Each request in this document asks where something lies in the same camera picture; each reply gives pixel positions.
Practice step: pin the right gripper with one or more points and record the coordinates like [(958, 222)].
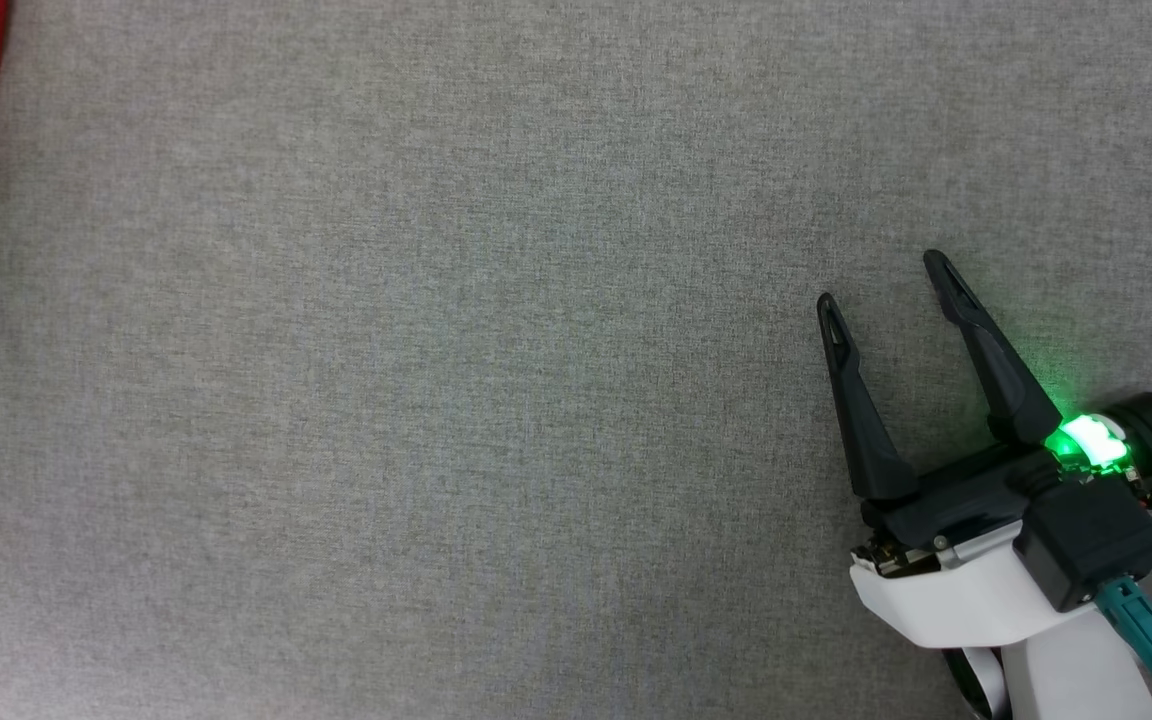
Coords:
[(956, 590)]

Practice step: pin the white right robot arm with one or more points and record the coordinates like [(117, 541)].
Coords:
[(1076, 670)]

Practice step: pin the grey fabric covered table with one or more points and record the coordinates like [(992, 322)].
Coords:
[(436, 400)]

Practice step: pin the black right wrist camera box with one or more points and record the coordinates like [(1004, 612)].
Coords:
[(1091, 540)]

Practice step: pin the teal right camera connector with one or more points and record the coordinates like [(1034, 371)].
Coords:
[(1146, 640)]

